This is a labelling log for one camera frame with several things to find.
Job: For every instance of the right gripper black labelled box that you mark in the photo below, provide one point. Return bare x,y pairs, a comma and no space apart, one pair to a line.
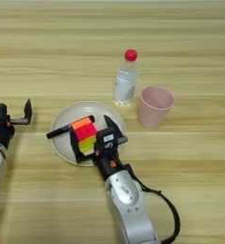
108,139

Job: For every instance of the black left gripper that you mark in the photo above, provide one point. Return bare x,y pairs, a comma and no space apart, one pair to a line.
1,133

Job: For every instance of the colourful puzzle cube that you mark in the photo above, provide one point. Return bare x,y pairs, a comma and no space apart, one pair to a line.
85,135

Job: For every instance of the beige round plate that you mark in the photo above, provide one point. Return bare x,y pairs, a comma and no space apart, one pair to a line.
66,149

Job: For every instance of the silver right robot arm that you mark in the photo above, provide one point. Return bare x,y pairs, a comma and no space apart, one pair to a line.
133,213

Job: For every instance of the pink plastic cup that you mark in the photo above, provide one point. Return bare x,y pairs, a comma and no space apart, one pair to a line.
155,106

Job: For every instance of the clear bottle with red cap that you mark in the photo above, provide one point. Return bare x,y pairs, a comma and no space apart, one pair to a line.
126,82

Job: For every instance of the black marker pen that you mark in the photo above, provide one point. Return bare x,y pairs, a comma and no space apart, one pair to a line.
58,131

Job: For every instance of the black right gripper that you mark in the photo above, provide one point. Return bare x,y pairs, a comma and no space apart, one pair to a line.
109,162

